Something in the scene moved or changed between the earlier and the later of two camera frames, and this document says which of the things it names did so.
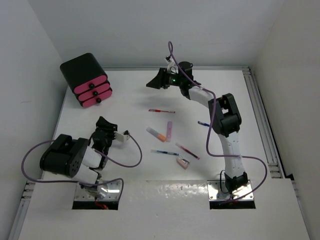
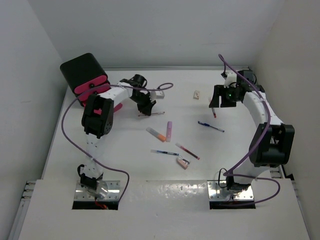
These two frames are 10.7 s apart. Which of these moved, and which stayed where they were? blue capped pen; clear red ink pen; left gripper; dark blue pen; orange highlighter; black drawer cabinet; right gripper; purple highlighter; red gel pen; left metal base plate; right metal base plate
Moved: right gripper; left gripper; red gel pen
Stayed: orange highlighter; clear red ink pen; purple highlighter; dark blue pen; right metal base plate; black drawer cabinet; left metal base plate; blue capped pen
